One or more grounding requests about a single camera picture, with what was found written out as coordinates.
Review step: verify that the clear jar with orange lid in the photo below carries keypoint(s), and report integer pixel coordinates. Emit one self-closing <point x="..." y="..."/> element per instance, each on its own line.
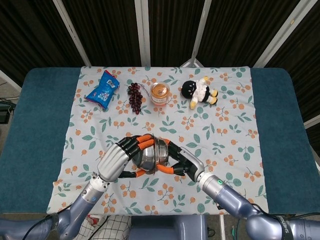
<point x="160" y="93"/>

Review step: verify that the blue snack bag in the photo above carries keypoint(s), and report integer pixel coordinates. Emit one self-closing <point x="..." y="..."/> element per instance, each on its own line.
<point x="103" y="90"/>

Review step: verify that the floral print tablecloth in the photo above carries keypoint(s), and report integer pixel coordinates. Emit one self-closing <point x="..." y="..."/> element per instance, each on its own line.
<point x="160" y="120"/>

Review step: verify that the dark red grape bunch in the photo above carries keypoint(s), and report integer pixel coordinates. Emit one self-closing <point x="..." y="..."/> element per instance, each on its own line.
<point x="135" y="97"/>

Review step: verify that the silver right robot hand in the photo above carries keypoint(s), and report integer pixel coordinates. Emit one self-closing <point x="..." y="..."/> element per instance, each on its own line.
<point x="191" y="161"/>

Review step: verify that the white frame post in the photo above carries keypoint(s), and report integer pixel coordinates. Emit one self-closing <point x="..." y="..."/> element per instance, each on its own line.
<point x="143" y="32"/>
<point x="312" y="122"/>
<point x="10" y="80"/>
<point x="282" y="32"/>
<point x="201" y="32"/>
<point x="72" y="35"/>

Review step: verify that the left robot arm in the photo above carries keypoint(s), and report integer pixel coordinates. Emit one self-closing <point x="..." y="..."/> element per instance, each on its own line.
<point x="82" y="202"/>

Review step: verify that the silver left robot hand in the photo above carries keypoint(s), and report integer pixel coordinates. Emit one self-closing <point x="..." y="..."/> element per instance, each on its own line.
<point x="112" y="160"/>

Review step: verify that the black and white plush doll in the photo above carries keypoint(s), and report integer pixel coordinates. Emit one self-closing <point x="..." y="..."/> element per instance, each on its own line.
<point x="200" y="91"/>

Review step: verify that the grey blue robot torso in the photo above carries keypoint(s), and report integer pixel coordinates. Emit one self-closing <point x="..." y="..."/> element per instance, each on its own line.
<point x="170" y="227"/>

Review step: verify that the black white checked bag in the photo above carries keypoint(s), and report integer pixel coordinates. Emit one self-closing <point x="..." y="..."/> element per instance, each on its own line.
<point x="115" y="228"/>

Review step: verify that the teal table cover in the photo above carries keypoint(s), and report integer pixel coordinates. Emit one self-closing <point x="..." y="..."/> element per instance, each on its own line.
<point x="37" y="100"/>

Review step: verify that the metal bowl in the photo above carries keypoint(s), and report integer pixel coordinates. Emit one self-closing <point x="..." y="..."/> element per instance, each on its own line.
<point x="146" y="157"/>
<point x="163" y="152"/>

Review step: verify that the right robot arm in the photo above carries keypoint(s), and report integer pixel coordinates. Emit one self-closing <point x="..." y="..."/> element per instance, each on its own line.
<point x="230" y="197"/>

